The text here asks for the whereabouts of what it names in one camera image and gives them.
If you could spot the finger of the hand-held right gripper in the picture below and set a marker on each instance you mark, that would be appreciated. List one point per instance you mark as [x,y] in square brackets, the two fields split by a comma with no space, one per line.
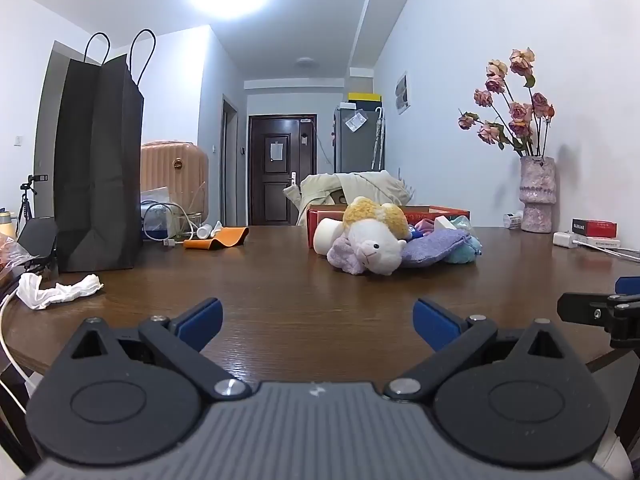
[628,284]
[580,308]

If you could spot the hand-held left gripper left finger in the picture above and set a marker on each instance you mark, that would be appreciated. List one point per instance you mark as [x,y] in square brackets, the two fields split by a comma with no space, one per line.
[202,321]

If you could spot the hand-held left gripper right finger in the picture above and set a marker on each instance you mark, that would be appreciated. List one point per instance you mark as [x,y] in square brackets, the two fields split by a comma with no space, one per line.
[434,322]

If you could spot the purple towel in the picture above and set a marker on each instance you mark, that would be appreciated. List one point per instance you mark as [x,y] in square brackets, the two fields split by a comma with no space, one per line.
[432,249]

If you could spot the light blue fluffy plush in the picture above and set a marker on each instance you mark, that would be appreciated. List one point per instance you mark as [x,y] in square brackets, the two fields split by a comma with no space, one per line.
[465,252]

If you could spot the white sponge block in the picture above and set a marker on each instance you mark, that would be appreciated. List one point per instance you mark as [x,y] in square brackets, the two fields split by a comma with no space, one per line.
[442,222]

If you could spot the white and yellow plush toy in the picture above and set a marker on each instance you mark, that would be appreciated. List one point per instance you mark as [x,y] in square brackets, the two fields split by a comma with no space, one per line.
[375,240]

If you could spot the red and orange cardboard box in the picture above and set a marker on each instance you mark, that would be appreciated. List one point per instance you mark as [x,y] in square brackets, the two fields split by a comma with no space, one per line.
[440,210]

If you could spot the lilac fluffy cloth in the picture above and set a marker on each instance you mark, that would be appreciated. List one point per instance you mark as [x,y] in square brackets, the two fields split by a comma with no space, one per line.
[342,255]

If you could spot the white foam cylinder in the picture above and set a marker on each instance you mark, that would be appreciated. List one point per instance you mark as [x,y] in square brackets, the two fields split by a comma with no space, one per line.
[326,236]

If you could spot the flat white box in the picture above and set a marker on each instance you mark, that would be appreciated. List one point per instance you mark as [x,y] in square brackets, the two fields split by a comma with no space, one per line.
[602,243]

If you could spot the red and black box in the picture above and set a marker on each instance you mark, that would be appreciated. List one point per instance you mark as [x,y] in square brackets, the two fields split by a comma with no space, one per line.
[594,227]

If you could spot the white charger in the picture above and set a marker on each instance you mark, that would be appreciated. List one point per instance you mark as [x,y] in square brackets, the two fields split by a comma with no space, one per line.
[565,240]

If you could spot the small white bottle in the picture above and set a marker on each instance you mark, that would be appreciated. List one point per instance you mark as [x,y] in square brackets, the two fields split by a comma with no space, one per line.
[206,230]

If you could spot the small white jar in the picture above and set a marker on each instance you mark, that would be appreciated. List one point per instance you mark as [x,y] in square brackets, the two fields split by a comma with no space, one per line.
[512,221]

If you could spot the pink speckled vase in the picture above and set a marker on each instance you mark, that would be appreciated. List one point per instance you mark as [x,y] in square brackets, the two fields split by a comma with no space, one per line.
[537,195]

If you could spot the crumpled white tissue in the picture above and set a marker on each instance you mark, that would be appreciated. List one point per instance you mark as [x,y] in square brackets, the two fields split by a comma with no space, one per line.
[55,292]

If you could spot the wooden chair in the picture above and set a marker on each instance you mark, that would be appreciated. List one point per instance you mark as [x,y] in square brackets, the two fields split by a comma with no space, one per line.
[340,197]

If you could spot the dark brown entrance door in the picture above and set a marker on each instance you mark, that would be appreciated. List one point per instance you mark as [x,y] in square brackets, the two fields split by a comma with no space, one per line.
[280,185]

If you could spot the pink hard-shell suitcase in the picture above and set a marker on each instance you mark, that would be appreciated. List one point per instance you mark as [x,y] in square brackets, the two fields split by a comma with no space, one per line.
[172,166]

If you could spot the interior side door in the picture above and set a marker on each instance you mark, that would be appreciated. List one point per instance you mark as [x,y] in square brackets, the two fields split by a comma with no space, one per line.
[229,160]

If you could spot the beige coat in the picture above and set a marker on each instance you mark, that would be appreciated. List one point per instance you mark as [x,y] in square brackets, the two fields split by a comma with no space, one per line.
[320,187]

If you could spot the black flat device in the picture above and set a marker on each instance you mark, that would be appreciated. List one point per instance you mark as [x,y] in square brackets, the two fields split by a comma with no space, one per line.
[37,237]

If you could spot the white paper on door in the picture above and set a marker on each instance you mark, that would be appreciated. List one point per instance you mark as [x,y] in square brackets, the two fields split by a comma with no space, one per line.
[276,151]

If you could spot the grey refrigerator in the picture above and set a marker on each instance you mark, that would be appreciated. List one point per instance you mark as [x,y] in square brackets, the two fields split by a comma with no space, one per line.
[357,147]

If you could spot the black paper shopping bag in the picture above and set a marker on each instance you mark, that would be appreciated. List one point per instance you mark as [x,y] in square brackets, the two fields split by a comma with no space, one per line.
[95,160]

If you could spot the white folded umbrella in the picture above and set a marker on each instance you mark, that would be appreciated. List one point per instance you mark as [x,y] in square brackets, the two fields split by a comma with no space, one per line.
[380,135]

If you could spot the dried pink rose bouquet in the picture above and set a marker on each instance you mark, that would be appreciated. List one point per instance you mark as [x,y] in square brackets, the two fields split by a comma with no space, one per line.
[520,115]

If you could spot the clear bag on refrigerator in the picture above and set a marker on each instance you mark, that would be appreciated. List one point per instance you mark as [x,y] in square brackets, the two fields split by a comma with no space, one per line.
[356,121]

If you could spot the yellow box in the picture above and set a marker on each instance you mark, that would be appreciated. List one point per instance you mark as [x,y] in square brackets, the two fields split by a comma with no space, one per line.
[365,99]

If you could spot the round ceiling lamp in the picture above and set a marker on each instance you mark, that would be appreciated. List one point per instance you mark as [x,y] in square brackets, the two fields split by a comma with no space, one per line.
[306,62]

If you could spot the small tripod with camera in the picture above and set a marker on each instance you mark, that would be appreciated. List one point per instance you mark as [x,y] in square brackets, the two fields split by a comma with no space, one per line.
[29,195]

